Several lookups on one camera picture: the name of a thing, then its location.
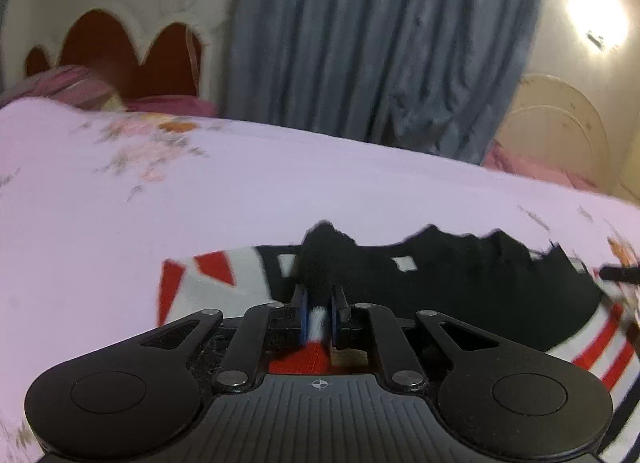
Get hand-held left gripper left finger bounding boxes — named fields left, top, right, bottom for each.
left=119, top=284, right=308, bottom=394

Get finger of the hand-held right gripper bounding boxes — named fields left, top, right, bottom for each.
left=599, top=264, right=640, bottom=287

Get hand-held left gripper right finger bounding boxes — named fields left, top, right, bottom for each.
left=330, top=285, right=507, bottom=392

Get striped knit sweater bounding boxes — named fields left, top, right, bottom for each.
left=157, top=220, right=640, bottom=454

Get pink cloth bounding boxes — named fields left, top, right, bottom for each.
left=480, top=139, right=598, bottom=190

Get white arched headboard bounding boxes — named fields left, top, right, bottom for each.
left=492, top=73, right=613, bottom=194

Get pink floral bed sheet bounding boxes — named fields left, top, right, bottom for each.
left=0, top=98, right=640, bottom=463

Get pink pillow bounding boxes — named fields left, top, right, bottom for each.
left=122, top=96, right=218, bottom=118

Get wide blue curtain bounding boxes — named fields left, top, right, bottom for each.
left=220, top=0, right=551, bottom=164

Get purple striped pillow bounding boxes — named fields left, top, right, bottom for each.
left=0, top=66, right=126, bottom=112

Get red scalloped headboard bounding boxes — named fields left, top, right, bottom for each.
left=22, top=8, right=221, bottom=105

